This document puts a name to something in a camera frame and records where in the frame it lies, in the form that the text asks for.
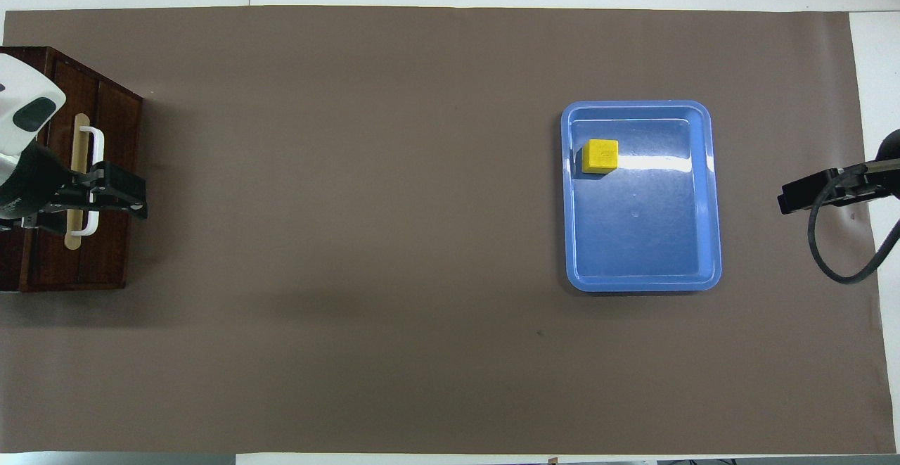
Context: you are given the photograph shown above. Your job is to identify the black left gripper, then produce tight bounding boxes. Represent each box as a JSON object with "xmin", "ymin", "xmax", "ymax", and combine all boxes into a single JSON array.
[{"xmin": 0, "ymin": 143, "xmax": 149, "ymax": 235}]

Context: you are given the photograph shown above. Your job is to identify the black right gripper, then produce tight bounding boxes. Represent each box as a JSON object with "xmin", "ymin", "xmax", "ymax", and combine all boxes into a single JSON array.
[{"xmin": 777, "ymin": 159, "xmax": 900, "ymax": 216}]

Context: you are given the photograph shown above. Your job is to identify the wooden drawer with white handle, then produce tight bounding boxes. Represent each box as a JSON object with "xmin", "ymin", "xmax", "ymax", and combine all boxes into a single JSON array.
[{"xmin": 28, "ymin": 64, "xmax": 143, "ymax": 286}]

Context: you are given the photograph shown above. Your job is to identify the yellow block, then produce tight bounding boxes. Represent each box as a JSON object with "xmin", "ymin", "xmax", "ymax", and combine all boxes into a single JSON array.
[{"xmin": 581, "ymin": 139, "xmax": 620, "ymax": 175}]

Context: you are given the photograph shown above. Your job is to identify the dark wooden cabinet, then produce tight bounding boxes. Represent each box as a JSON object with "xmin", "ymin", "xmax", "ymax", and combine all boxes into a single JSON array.
[{"xmin": 0, "ymin": 46, "xmax": 145, "ymax": 293}]

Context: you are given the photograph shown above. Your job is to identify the blue plastic tray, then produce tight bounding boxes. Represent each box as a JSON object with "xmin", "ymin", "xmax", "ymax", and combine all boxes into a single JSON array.
[{"xmin": 560, "ymin": 100, "xmax": 724, "ymax": 293}]

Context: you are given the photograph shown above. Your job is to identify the brown table mat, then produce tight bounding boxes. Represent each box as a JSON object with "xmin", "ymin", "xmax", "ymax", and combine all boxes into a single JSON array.
[{"xmin": 0, "ymin": 5, "xmax": 897, "ymax": 455}]

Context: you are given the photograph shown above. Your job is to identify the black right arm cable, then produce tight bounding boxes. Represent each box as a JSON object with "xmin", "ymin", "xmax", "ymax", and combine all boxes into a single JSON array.
[{"xmin": 807, "ymin": 170, "xmax": 900, "ymax": 285}]

